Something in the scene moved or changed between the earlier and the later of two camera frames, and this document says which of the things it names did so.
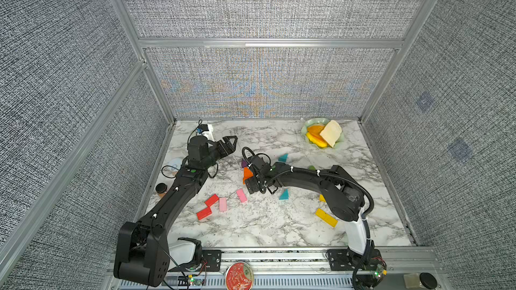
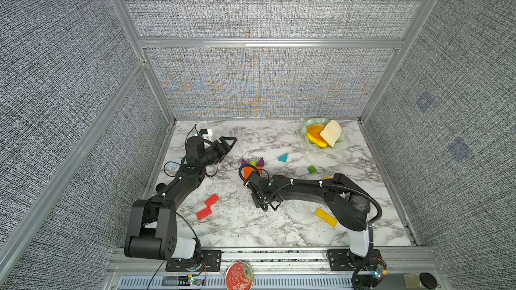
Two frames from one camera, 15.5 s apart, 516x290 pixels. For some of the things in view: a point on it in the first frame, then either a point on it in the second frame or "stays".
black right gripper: x=250 y=185 -> x=256 y=204
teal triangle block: x=283 y=158 stays
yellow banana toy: x=316 y=141 stays
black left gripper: x=219 y=145 stays
